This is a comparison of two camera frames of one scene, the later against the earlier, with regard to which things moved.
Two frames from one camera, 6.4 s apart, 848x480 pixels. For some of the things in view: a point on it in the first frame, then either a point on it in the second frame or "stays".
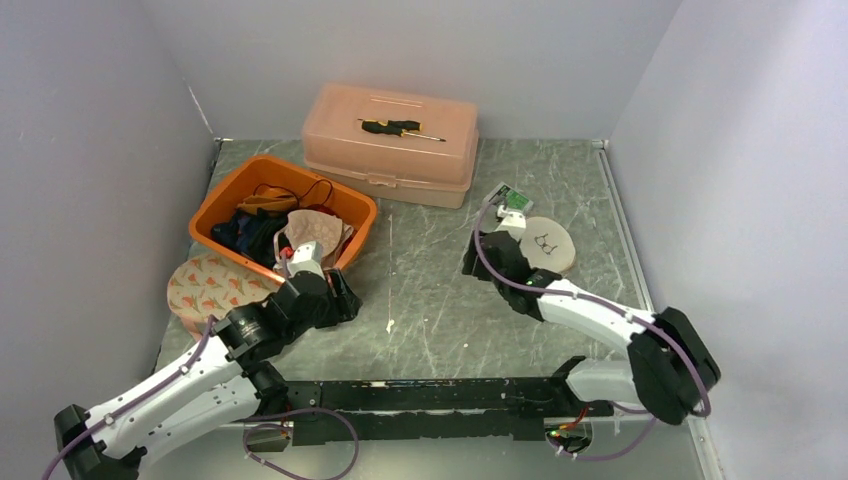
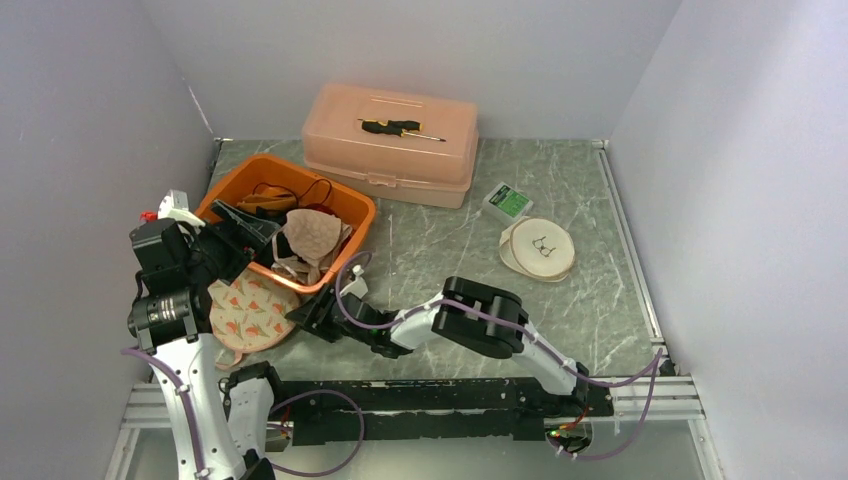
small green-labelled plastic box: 505,195 stays
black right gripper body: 482,268 -> 328,328
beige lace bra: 306,226 stays
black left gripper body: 334,308 -> 218,255
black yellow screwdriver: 401,128 stays
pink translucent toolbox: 392,142 stays
